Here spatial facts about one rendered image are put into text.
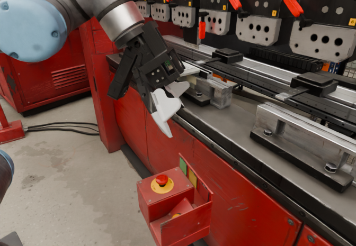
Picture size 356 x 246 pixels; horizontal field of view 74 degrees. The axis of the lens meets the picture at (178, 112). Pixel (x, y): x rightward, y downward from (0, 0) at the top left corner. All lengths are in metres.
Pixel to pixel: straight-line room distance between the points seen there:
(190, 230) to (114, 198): 1.15
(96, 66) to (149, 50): 1.41
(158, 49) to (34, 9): 0.21
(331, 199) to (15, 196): 1.94
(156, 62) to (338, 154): 0.55
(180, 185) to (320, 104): 0.61
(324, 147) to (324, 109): 0.28
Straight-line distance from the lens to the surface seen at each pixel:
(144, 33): 0.45
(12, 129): 2.75
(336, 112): 1.02
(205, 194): 0.72
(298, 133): 0.80
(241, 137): 0.84
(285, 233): 0.85
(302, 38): 0.72
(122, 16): 0.45
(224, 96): 0.99
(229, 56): 1.22
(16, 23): 0.34
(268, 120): 0.85
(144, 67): 0.45
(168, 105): 0.43
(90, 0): 0.47
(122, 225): 1.69
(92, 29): 1.81
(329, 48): 0.69
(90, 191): 1.94
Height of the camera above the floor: 1.34
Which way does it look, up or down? 29 degrees down
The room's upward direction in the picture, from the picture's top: straight up
